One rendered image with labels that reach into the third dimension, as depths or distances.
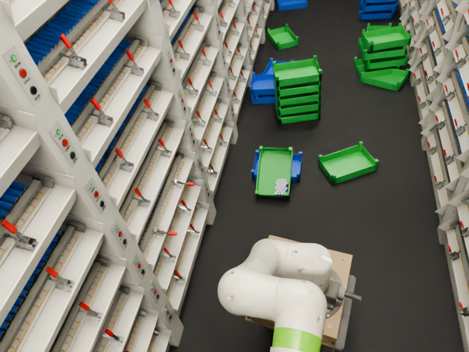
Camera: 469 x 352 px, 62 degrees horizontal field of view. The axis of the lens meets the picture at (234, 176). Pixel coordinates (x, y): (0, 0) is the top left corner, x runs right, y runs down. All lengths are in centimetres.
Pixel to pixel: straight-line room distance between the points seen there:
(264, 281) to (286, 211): 130
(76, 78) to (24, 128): 21
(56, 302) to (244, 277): 49
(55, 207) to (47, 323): 29
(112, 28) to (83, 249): 66
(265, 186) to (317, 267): 109
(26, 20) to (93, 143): 38
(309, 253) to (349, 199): 101
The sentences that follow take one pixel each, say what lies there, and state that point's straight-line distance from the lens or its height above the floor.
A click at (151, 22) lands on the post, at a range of 152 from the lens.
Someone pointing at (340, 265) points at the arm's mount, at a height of 37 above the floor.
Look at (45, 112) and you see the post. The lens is 99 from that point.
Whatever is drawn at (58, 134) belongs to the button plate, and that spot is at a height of 127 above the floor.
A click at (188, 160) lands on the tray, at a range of 188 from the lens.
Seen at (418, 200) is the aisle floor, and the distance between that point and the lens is 243.
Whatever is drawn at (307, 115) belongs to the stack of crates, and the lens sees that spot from 284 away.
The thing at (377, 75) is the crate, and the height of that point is 1.
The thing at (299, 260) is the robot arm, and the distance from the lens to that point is 139.
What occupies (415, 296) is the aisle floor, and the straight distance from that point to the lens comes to 209.
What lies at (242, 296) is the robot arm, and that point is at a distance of 102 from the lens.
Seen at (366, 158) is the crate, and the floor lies 0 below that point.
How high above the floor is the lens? 181
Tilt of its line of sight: 46 degrees down
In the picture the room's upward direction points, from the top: 11 degrees counter-clockwise
